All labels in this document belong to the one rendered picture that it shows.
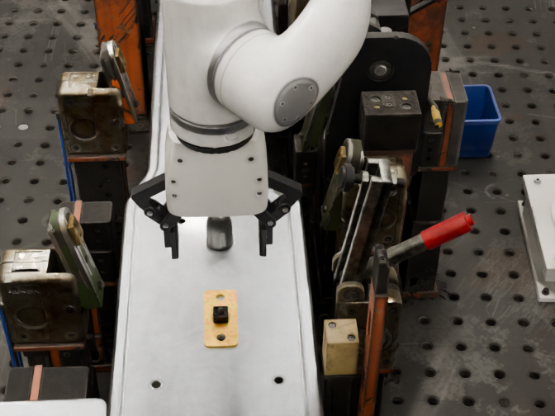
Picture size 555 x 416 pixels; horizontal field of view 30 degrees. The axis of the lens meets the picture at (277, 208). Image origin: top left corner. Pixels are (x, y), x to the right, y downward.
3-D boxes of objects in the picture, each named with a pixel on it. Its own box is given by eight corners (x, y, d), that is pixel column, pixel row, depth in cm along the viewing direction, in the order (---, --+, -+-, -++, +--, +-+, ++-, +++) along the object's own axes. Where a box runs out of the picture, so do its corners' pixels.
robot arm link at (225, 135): (262, 72, 99) (262, 96, 101) (168, 73, 99) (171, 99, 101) (266, 125, 93) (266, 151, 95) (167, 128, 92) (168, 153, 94)
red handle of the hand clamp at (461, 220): (334, 260, 114) (463, 199, 109) (344, 271, 116) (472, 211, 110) (338, 288, 111) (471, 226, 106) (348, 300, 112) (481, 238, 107)
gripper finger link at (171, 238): (176, 191, 105) (179, 238, 110) (144, 192, 105) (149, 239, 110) (175, 213, 103) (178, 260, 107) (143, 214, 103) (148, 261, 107)
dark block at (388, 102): (342, 314, 157) (360, 89, 129) (388, 314, 158) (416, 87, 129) (345, 340, 154) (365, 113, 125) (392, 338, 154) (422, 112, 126)
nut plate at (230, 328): (203, 291, 120) (203, 285, 119) (236, 290, 120) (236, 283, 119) (204, 347, 113) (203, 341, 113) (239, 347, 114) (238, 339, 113)
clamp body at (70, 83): (77, 238, 169) (48, 62, 146) (152, 236, 170) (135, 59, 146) (72, 279, 162) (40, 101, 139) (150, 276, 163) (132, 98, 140)
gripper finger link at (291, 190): (304, 163, 102) (299, 204, 106) (225, 161, 102) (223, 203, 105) (305, 170, 101) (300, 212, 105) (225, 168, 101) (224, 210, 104)
